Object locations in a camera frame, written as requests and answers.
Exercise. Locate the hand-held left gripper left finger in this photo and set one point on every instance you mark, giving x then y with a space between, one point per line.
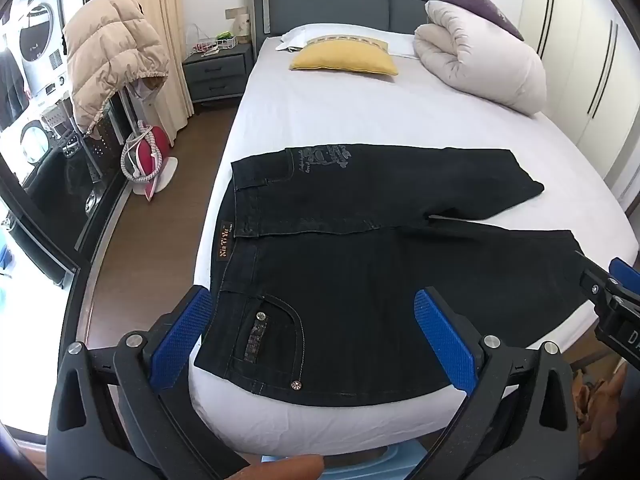
182 330

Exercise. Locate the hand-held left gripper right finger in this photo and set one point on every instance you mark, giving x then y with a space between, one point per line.
445 340

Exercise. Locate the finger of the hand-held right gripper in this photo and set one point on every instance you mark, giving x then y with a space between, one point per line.
597 285
627 272

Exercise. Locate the black denim pants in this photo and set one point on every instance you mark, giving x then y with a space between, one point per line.
350 310

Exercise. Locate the person's left hand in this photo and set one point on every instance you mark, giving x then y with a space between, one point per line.
285 467

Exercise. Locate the black framed glass door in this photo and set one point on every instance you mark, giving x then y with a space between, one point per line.
95 175

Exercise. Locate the white wardrobe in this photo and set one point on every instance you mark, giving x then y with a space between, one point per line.
570 60

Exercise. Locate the bed with grey headboard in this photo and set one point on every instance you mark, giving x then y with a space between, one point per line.
350 110

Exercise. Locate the grey nightstand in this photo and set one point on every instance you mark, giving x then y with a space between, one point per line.
215 75

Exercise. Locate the folded white duvet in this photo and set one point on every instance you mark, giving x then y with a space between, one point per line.
475 55

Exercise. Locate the beige puffer jacket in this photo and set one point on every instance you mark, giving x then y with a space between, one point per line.
110 60

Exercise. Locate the yellow pillow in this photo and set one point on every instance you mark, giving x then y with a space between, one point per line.
345 57

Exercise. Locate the beige paper bag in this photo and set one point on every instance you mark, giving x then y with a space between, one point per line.
240 27

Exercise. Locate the purple pillow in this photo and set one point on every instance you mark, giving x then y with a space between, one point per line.
480 0

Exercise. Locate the white washing machine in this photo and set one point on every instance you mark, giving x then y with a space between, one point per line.
40 35

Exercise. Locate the white pillow with patterned band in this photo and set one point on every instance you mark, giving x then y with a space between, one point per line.
320 32

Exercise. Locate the beige curtain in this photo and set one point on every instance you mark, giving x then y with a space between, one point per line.
165 0

